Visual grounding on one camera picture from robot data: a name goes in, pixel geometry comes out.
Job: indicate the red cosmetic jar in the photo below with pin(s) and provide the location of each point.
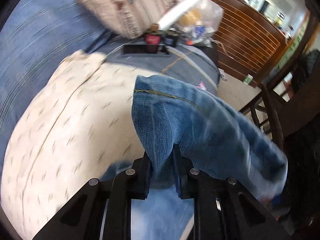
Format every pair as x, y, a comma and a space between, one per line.
152, 39

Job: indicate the clear plastic bag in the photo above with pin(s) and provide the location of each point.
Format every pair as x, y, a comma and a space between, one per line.
200, 22

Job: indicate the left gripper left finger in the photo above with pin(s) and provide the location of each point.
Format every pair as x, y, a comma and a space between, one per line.
101, 209

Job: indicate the grey star-print bedsheet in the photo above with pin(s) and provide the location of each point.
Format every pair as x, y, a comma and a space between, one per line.
191, 64

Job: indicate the small green-white bottle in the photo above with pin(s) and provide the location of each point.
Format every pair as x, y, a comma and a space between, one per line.
247, 80

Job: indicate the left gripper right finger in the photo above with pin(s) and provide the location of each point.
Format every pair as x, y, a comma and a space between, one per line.
223, 209

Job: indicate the black tray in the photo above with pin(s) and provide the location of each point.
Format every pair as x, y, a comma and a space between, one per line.
145, 49

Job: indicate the blue denim jeans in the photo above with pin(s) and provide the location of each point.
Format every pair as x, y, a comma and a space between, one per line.
217, 139

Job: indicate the striped beige pillow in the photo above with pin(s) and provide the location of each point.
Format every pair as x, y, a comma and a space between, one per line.
128, 18

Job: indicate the dark wooden chair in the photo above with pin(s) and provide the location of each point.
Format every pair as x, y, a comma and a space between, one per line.
268, 102

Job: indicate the white tube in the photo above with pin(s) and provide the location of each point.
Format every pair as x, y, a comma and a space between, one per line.
174, 13

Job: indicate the cream leaf-print quilt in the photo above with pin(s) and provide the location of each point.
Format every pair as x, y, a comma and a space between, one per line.
73, 130

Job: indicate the blue plaid pillow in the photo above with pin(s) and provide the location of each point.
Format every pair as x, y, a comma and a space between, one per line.
35, 38

